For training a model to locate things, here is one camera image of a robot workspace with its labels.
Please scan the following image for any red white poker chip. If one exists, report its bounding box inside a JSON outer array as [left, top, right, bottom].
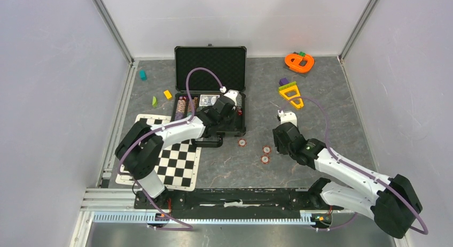
[[262, 145, 272, 155], [238, 138, 247, 147], [260, 155, 270, 164]]

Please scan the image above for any brown 100 chip roll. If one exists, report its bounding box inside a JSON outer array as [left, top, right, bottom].
[[188, 98, 198, 113]]

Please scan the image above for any pink brown chip roll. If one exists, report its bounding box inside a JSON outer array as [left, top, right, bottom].
[[175, 98, 186, 120]]

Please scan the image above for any black poker carrying case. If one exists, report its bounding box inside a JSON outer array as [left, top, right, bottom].
[[171, 44, 247, 148]]

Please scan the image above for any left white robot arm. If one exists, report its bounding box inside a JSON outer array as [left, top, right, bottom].
[[115, 90, 239, 208]]

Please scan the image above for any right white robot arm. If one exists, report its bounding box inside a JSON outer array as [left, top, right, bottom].
[[272, 111, 423, 239]]

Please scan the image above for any blue playing card deck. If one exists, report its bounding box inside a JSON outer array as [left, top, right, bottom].
[[199, 95, 219, 106]]

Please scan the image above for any yellow triangle toy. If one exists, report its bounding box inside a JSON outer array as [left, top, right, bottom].
[[278, 81, 304, 110]]

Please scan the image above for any yellow toy block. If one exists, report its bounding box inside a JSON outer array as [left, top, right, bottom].
[[163, 90, 173, 100]]

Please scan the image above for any purple toy block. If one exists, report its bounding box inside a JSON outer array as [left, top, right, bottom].
[[279, 78, 290, 87]]

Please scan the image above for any black white chessboard mat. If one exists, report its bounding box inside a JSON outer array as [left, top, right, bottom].
[[115, 114, 201, 191]]

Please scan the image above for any green half-round block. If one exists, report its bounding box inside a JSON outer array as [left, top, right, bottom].
[[152, 96, 158, 108]]

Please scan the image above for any orange toy track piece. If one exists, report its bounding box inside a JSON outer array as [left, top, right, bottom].
[[284, 52, 315, 74]]

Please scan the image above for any teal toy block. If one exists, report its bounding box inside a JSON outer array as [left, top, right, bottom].
[[139, 70, 147, 81]]

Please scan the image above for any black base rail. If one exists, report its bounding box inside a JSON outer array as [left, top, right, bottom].
[[134, 188, 333, 222]]

